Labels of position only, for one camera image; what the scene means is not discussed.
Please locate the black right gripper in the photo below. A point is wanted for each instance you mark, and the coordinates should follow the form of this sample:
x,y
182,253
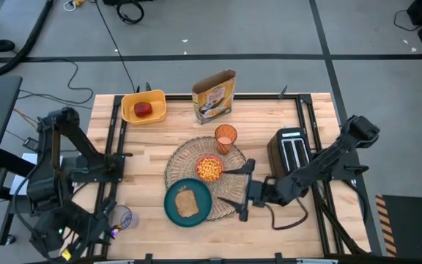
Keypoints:
x,y
258,194

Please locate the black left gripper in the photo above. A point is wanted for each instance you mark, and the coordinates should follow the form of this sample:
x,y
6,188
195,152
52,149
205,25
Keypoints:
x,y
86,231

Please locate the iridescent metal spoon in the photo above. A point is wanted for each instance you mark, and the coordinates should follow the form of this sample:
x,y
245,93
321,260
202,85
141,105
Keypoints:
x,y
115,231

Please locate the clear glass tumbler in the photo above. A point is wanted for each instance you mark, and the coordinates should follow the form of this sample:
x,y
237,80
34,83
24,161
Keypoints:
x,y
126,216

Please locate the orange faceted plastic cup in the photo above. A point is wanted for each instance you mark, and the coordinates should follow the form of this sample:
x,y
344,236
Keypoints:
x,y
225,141

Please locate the brown toast slice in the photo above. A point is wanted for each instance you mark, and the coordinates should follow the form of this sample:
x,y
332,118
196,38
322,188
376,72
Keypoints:
x,y
186,203

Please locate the dark green plate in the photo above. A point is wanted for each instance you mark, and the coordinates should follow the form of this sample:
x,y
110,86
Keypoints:
x,y
174,212

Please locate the black toaster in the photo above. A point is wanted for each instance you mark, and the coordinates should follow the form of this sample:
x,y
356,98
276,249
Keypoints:
x,y
291,133

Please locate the yellow panda cereal box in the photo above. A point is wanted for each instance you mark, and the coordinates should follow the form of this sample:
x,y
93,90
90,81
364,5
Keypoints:
x,y
214,99

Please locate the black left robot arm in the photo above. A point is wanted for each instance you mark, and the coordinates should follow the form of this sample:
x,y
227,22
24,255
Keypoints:
x,y
72,132

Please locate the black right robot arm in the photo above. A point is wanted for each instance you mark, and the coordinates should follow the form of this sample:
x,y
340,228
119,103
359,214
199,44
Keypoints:
x,y
328,161

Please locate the golden cereal puffs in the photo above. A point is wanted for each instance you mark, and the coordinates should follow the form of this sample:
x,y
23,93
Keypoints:
x,y
210,169

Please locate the patterned ceramic bowl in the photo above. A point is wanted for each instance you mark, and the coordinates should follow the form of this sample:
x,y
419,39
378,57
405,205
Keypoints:
x,y
196,168

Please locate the round woven placemat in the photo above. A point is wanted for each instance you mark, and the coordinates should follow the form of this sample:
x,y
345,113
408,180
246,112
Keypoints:
x,y
181,161

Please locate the white board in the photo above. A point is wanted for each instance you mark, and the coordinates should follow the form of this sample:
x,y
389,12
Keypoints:
x,y
20,185

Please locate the black power brick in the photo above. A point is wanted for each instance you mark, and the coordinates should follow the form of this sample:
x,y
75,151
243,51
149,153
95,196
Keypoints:
x,y
31,143

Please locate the yellow plastic bin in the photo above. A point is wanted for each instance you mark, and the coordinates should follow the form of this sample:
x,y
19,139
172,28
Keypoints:
x,y
128,110

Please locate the black hazard-striped mat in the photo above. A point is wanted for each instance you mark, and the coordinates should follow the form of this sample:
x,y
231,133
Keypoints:
x,y
412,223

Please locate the yellow white power plug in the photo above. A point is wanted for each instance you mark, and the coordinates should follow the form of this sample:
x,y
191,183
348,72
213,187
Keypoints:
x,y
73,4

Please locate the black aluminium table frame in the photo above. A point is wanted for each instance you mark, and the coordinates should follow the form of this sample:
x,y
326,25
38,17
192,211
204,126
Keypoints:
x,y
262,97

